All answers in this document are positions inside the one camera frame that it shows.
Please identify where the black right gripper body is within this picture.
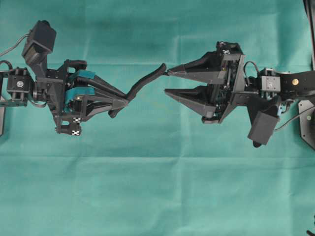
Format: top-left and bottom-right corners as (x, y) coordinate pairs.
(202, 41), (250, 124)

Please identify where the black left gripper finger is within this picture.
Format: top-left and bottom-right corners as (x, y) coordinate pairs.
(67, 69), (126, 97)
(63, 88), (129, 121)

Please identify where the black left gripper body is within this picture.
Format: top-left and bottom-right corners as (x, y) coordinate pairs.
(32, 59), (87, 136)

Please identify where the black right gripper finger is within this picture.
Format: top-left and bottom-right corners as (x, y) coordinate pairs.
(164, 86), (217, 117)
(166, 51), (224, 85)

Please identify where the black Velcro hook strip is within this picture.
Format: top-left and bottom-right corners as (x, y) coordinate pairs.
(108, 63), (166, 104)

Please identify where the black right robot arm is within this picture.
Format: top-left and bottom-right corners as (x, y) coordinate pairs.
(165, 41), (315, 124)

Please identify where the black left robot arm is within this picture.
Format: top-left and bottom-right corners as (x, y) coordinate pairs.
(0, 59), (129, 136)

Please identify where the green table cloth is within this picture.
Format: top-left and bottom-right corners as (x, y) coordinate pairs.
(0, 0), (315, 236)

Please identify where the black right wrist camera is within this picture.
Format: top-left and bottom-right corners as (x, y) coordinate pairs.
(247, 96), (281, 148)

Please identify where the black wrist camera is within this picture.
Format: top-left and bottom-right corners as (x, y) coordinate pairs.
(247, 96), (281, 148)
(22, 20), (57, 78)

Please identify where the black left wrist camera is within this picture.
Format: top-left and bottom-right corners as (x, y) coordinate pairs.
(22, 20), (57, 78)

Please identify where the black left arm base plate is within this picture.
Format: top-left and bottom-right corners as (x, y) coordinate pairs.
(0, 107), (5, 136)

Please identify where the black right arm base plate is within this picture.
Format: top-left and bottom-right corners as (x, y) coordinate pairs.
(298, 100), (315, 149)

